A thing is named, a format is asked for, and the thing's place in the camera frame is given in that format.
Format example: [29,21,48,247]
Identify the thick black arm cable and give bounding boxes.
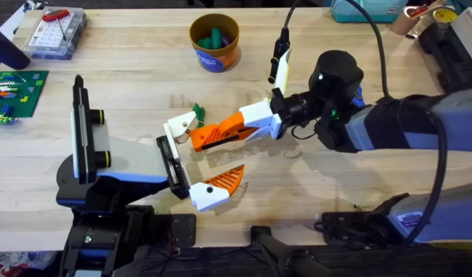
[343,0,449,251]

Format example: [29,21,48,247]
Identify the black case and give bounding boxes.
[417,22,472,94]

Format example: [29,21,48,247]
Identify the left wrist upright flat plate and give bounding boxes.
[71,75,92,185]

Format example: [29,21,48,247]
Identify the black clamp pole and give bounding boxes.
[250,225,336,277]

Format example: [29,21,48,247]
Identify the teal box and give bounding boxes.
[330,0,409,23]

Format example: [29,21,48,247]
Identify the orange ribbed wedge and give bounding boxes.
[189,125,256,153]

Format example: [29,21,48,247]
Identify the white box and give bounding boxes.
[450,5,472,73]

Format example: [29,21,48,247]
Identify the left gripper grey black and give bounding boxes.
[56,110,246,213]

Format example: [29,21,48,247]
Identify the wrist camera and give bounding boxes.
[266,26,292,85]
[89,108,112,169]

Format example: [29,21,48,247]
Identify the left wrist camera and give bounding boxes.
[89,108,112,169]

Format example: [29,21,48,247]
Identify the thin black camera cable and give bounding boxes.
[282,0,301,32]

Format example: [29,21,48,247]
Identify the brown tub with toys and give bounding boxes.
[189,13,241,73]

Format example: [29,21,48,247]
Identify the dark blue cylinder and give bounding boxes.
[0,25,32,71]

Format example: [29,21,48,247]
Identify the wrist upright flat plate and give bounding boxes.
[276,48,293,97]
[71,75,92,185]

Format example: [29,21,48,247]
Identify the clear plastic parts box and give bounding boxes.
[22,6,87,62]

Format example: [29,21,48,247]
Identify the red handled tool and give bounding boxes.
[42,8,71,42]

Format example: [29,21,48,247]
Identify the tan cardboard tube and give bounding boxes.
[391,3,425,36]

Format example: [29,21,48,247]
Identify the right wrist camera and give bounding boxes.
[266,26,292,85]

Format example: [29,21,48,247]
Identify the right wrist upright flat plate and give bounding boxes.
[276,48,293,97]

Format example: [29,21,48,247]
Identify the green board with blocks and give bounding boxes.
[0,70,50,125]

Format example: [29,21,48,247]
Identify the green toy vegetable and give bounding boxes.
[192,102,206,130]

